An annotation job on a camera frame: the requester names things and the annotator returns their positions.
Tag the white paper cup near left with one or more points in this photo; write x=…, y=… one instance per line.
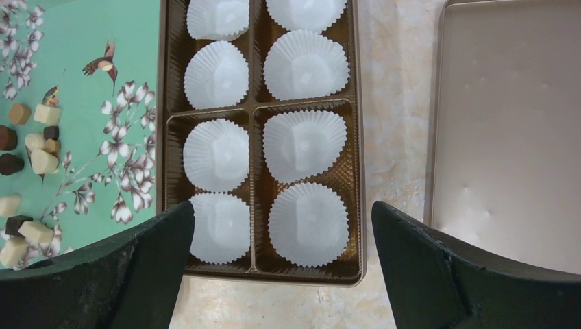
x=222, y=228

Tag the caramel round chocolate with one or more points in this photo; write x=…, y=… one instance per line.
x=19, y=114

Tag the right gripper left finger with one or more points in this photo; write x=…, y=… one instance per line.
x=128, y=280

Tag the dark square chocolate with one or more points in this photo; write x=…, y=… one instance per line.
x=14, y=223

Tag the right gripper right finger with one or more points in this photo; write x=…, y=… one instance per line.
x=435, y=280

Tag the white paper cup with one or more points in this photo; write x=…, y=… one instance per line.
x=311, y=15
x=216, y=156
x=216, y=76
x=298, y=145
x=308, y=225
x=217, y=20
x=303, y=64
x=222, y=228

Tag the white paper cup far left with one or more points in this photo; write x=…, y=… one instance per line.
x=217, y=20

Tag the dark round chocolate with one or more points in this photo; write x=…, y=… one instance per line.
x=8, y=138

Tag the white chocolate near cube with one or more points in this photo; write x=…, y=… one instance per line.
x=14, y=252

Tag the white paper cup near right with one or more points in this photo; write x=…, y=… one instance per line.
x=308, y=225

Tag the brown box lid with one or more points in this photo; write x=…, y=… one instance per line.
x=505, y=149

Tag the brown chocolate box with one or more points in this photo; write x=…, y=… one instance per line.
x=176, y=118

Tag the white paper cup far right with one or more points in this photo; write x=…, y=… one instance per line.
x=311, y=15

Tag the white chocolate cube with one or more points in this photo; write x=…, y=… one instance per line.
x=47, y=115
x=14, y=252

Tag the green floral tray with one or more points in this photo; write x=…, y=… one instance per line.
x=97, y=62

